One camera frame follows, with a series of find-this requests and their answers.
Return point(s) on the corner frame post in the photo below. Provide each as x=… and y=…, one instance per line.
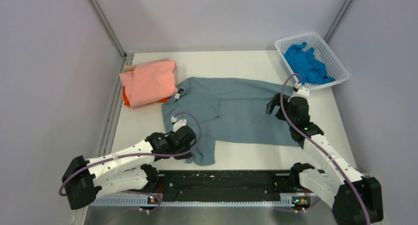
x=337, y=20
x=107, y=27

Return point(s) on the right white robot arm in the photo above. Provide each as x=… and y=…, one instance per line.
x=353, y=198

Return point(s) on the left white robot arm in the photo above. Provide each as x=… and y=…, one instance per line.
x=85, y=180

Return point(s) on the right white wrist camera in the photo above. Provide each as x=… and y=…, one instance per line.
x=299, y=90

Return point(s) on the white cable duct strip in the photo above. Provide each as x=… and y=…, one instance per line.
x=125, y=200

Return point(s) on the right corner frame post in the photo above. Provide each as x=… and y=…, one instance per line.
x=337, y=20

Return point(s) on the left aluminium frame rail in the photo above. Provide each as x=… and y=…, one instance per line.
x=109, y=126

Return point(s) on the pink folded t shirt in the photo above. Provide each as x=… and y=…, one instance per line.
x=149, y=82

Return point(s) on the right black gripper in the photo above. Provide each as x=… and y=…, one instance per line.
x=275, y=101

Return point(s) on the left corner frame post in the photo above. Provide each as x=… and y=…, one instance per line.
x=107, y=27

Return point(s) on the left controller board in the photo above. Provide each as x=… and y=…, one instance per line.
x=150, y=200

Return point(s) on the orange folded t shirt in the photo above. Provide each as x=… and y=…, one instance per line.
x=127, y=103

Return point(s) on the controller board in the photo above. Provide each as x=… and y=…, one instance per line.
x=301, y=202
x=150, y=200

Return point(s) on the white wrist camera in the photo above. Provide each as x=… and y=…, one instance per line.
x=177, y=123
x=299, y=90

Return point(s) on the white plastic basket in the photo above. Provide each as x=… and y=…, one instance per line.
x=322, y=52

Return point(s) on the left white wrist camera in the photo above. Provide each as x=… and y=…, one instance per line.
x=177, y=123

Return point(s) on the right controller board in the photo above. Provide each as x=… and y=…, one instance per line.
x=301, y=202

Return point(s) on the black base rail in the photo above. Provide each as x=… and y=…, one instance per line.
x=224, y=185

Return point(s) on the bright blue t shirt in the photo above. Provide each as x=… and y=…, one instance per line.
x=305, y=63

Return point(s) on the grey blue t shirt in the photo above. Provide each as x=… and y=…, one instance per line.
x=226, y=109

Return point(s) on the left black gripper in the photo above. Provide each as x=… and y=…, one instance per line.
x=184, y=156

